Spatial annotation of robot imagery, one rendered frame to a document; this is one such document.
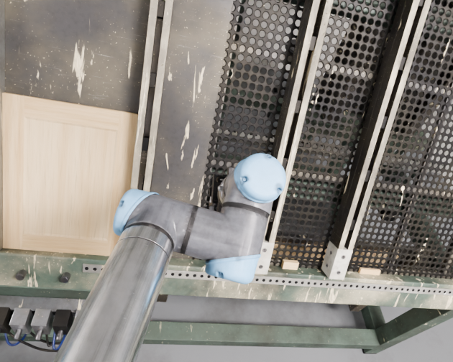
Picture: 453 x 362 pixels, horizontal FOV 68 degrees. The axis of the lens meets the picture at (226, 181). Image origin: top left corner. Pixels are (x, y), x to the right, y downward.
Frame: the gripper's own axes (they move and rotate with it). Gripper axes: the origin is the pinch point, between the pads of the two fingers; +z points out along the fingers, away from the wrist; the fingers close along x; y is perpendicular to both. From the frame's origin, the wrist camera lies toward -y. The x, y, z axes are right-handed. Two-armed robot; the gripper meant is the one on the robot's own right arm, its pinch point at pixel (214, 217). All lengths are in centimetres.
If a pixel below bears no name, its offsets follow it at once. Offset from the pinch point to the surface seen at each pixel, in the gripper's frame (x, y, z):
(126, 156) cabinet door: 24.6, 19.6, 24.3
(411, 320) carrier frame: -121, -33, 76
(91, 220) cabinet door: 33.4, 0.0, 36.3
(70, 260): 39, -13, 40
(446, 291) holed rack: -107, -17, 40
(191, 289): -2.1, -20.4, 43.9
